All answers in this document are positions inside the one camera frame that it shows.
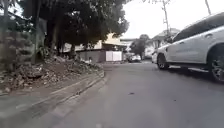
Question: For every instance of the building with white gate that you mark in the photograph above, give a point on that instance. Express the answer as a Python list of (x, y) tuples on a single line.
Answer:
[(103, 53)]

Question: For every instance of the pale parked car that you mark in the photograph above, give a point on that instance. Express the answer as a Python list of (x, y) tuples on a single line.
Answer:
[(135, 58)]

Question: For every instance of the dark distant tree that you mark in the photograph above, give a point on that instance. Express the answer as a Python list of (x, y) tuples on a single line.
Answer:
[(138, 45)]

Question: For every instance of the grey asphalt road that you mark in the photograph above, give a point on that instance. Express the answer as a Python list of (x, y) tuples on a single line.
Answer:
[(143, 100)]

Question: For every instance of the large dark trees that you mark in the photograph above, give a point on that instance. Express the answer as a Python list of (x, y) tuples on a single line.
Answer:
[(83, 20)]

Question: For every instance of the pale house with roof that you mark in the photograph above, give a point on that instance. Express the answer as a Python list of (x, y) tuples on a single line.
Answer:
[(160, 38)]

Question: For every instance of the pile of rubble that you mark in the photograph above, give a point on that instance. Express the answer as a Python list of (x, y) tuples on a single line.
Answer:
[(46, 71)]

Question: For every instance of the utility pole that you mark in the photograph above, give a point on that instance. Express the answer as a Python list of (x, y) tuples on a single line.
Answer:
[(165, 16)]

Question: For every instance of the white car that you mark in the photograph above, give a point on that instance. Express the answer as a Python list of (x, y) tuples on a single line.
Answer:
[(193, 46)]

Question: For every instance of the grey concrete sidewalk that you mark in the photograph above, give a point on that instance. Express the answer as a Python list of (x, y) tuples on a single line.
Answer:
[(20, 105)]

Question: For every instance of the leaning pole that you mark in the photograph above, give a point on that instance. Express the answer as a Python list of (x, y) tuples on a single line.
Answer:
[(207, 6)]

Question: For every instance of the grey concrete block wall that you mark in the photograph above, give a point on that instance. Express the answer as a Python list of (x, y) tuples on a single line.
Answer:
[(16, 46)]

